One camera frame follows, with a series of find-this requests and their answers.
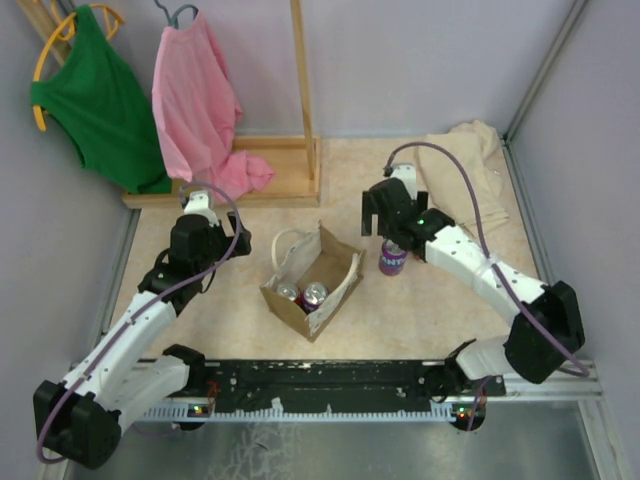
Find purple soda can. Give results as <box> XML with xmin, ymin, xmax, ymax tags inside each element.
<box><xmin>302</xmin><ymin>282</ymin><xmax>329</xmax><ymax>313</ymax></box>
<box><xmin>378</xmin><ymin>239</ymin><xmax>407</xmax><ymax>276</ymax></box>

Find silver-top can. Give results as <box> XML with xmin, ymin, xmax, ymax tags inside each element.
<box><xmin>276</xmin><ymin>282</ymin><xmax>300</xmax><ymax>303</ymax></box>

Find brown canvas bag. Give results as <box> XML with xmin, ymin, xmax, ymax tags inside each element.
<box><xmin>260</xmin><ymin>225</ymin><xmax>366</xmax><ymax>343</ymax></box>

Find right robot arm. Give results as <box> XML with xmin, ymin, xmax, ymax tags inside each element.
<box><xmin>361</xmin><ymin>178</ymin><xmax>586</xmax><ymax>396</ymax></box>

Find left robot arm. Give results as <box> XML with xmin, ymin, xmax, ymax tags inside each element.
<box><xmin>33</xmin><ymin>207</ymin><xmax>251</xmax><ymax>469</ymax></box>

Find wooden clothes rack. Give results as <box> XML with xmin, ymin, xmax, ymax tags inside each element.
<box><xmin>18</xmin><ymin>0</ymin><xmax>321</xmax><ymax>207</ymax></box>

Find beige folded cloth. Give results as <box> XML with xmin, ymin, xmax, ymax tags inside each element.
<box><xmin>414</xmin><ymin>120</ymin><xmax>508</xmax><ymax>236</ymax></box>

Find pink t-shirt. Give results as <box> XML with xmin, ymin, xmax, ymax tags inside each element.
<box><xmin>151</xmin><ymin>13</ymin><xmax>275</xmax><ymax>200</ymax></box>

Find green tank top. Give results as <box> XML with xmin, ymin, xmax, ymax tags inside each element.
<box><xmin>30</xmin><ymin>4</ymin><xmax>172</xmax><ymax>194</ymax></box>

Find grey clothes hanger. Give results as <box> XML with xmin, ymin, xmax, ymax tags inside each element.
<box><xmin>153</xmin><ymin>0</ymin><xmax>199</xmax><ymax>29</ymax></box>

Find yellow clothes hanger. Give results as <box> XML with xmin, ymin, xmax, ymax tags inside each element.
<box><xmin>32</xmin><ymin>3</ymin><xmax>126</xmax><ymax>132</ymax></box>

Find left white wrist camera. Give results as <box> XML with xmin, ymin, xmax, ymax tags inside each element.
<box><xmin>183</xmin><ymin>190</ymin><xmax>219</xmax><ymax>226</ymax></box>

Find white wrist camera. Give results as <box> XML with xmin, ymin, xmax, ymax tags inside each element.
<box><xmin>183</xmin><ymin>190</ymin><xmax>219</xmax><ymax>226</ymax></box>
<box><xmin>388</xmin><ymin>163</ymin><xmax>418</xmax><ymax>200</ymax></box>

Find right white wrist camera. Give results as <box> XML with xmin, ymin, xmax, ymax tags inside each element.
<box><xmin>388</xmin><ymin>163</ymin><xmax>418</xmax><ymax>200</ymax></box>

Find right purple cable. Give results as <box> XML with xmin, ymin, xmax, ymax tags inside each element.
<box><xmin>383</xmin><ymin>141</ymin><xmax>591</xmax><ymax>436</ymax></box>

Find purple cable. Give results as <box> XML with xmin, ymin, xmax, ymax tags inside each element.
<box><xmin>383</xmin><ymin>141</ymin><xmax>591</xmax><ymax>436</ymax></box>
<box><xmin>35</xmin><ymin>182</ymin><xmax>244</xmax><ymax>464</ymax></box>

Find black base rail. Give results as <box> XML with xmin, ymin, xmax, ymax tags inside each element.
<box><xmin>169</xmin><ymin>360</ymin><xmax>506</xmax><ymax>428</ymax></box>

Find aluminium frame rail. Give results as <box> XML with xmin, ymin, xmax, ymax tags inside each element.
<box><xmin>67</xmin><ymin>359</ymin><xmax>604</xmax><ymax>426</ymax></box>

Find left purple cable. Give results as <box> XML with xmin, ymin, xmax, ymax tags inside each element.
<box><xmin>35</xmin><ymin>182</ymin><xmax>244</xmax><ymax>464</ymax></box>

